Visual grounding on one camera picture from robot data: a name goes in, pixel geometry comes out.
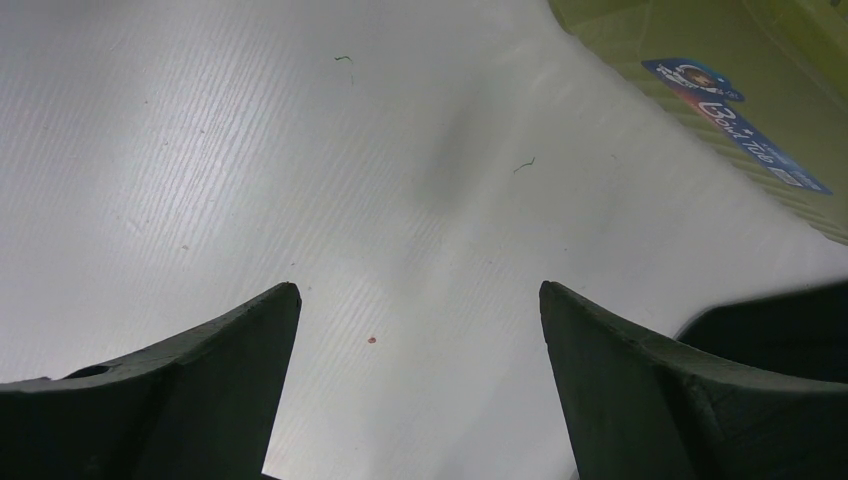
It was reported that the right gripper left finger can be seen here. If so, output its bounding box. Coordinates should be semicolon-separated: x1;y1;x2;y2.
1;283;302;479

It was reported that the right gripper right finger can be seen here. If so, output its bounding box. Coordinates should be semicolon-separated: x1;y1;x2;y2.
539;281;847;479

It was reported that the green plastic basket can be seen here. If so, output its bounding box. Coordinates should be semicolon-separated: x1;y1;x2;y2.
550;1;847;244

